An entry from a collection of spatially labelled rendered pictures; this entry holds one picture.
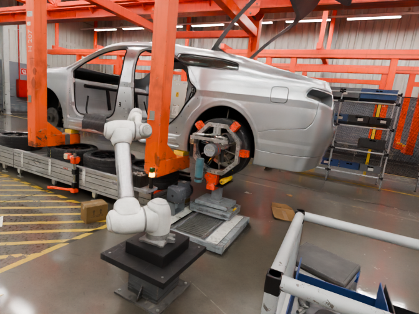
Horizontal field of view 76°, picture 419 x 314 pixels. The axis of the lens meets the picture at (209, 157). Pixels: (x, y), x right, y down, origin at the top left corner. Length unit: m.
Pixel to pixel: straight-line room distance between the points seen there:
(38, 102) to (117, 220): 2.70
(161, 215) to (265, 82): 1.69
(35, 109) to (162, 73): 1.99
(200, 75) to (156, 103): 0.66
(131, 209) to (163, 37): 1.66
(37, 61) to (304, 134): 3.29
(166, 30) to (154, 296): 2.18
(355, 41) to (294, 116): 9.60
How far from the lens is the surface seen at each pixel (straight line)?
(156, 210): 1.73
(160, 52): 2.73
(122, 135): 1.86
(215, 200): 3.10
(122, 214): 1.71
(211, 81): 2.99
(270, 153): 2.76
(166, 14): 2.78
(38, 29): 4.18
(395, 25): 12.28
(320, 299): 0.53
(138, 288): 2.00
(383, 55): 8.65
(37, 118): 4.13
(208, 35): 5.71
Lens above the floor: 1.28
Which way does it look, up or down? 10 degrees down
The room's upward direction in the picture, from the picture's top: 6 degrees clockwise
